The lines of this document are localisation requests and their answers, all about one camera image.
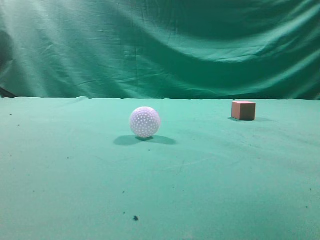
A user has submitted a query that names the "pink cube block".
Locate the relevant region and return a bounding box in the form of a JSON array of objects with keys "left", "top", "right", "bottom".
[{"left": 231, "top": 100, "right": 256, "bottom": 121}]

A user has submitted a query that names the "white dimpled golf ball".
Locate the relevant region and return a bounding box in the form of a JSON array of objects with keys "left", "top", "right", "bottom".
[{"left": 129, "top": 106, "right": 161, "bottom": 138}]

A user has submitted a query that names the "green backdrop curtain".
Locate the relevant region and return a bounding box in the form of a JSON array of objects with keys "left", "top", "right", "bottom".
[{"left": 0, "top": 0, "right": 320, "bottom": 100}]

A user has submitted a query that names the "green table cloth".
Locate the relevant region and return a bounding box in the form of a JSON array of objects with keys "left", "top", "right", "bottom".
[{"left": 0, "top": 97, "right": 320, "bottom": 240}]

